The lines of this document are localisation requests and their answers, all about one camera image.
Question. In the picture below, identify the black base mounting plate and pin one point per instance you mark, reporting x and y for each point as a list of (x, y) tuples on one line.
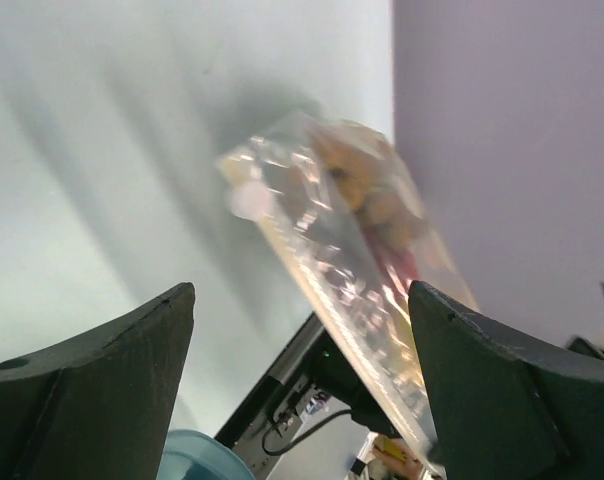
[(269, 417)]

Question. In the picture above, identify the red fake food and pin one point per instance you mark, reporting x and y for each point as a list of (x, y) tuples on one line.
[(399, 269)]

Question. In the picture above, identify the clear polka dot zip bag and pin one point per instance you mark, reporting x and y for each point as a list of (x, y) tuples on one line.
[(332, 187)]

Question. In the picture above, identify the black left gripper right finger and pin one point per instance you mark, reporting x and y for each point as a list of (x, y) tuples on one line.
[(506, 405)]

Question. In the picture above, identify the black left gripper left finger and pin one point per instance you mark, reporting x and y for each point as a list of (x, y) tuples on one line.
[(97, 405)]

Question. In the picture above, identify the teal transparent plastic container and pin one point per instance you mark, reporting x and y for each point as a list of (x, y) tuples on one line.
[(190, 454)]

